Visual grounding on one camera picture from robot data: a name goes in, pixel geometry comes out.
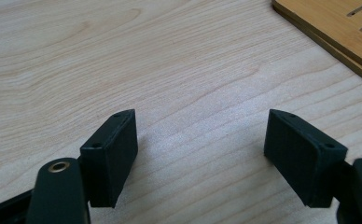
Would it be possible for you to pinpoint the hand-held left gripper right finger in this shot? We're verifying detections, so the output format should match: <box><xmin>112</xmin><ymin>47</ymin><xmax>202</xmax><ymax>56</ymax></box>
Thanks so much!
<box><xmin>263</xmin><ymin>108</ymin><xmax>349</xmax><ymax>209</ymax></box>

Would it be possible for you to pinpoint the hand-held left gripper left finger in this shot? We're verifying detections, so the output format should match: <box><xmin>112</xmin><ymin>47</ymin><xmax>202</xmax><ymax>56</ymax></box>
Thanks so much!
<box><xmin>79</xmin><ymin>108</ymin><xmax>139</xmax><ymax>209</ymax></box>

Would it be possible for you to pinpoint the orange wooden slotted coaster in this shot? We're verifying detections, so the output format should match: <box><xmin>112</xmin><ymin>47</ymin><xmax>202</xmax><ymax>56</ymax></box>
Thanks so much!
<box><xmin>271</xmin><ymin>0</ymin><xmax>362</xmax><ymax>77</ymax></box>
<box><xmin>271</xmin><ymin>4</ymin><xmax>362</xmax><ymax>91</ymax></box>

